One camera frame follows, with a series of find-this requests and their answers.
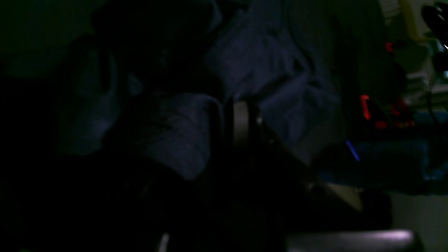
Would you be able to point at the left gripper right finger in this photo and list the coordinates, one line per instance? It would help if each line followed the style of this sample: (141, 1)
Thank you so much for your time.
(273, 181)

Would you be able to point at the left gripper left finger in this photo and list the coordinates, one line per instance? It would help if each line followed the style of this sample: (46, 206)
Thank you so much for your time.
(214, 189)

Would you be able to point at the dark navy t-shirt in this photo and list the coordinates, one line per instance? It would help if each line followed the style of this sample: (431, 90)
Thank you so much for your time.
(159, 64)

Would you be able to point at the red black clamp right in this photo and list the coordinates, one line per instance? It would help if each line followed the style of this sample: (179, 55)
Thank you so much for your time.
(364, 99)

